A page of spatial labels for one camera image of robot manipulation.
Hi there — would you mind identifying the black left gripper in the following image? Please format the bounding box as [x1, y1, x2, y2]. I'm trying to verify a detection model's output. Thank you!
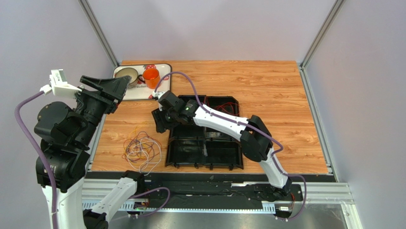
[75, 73, 132, 146]

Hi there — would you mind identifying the red cable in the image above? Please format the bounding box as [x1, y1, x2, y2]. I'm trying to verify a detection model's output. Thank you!
[203, 96, 241, 116]

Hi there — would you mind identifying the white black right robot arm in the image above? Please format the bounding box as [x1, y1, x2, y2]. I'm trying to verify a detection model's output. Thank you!
[152, 91, 292, 196]

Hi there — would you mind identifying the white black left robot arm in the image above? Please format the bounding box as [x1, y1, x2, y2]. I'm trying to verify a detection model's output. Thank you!
[34, 76, 145, 229]

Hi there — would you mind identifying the grey ceramic mug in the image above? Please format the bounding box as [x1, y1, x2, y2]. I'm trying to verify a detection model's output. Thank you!
[114, 67, 142, 88]

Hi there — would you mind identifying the orange translucent cup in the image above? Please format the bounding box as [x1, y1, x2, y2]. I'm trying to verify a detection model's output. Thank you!
[142, 68, 160, 89]

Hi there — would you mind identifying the black compartment organizer tray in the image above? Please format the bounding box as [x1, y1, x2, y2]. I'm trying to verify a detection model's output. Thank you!
[165, 94, 244, 171]

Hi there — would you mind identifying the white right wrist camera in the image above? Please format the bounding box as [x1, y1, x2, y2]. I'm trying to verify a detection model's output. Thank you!
[152, 91, 166, 100]

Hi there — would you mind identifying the tangled coloured cable pile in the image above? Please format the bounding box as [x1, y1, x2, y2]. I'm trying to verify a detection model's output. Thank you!
[122, 122, 163, 176]

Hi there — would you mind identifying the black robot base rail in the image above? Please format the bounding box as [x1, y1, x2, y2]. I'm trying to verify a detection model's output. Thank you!
[137, 172, 304, 210]

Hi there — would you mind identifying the aluminium frame post left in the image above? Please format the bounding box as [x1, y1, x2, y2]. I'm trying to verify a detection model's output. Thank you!
[78, 0, 120, 67]

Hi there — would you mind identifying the aluminium frame post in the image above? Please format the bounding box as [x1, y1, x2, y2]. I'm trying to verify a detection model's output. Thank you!
[300, 0, 346, 68]
[78, 0, 120, 67]

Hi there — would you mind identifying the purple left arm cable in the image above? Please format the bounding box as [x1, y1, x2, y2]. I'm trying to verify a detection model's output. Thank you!
[14, 90, 59, 229]

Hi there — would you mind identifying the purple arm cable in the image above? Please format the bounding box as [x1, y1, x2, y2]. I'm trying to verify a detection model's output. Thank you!
[154, 71, 307, 221]
[14, 90, 59, 229]

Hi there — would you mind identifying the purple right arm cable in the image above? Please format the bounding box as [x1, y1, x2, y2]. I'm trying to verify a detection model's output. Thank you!
[154, 71, 307, 221]

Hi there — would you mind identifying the aluminium frame post right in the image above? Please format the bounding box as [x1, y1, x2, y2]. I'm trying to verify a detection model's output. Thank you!
[300, 0, 346, 68]

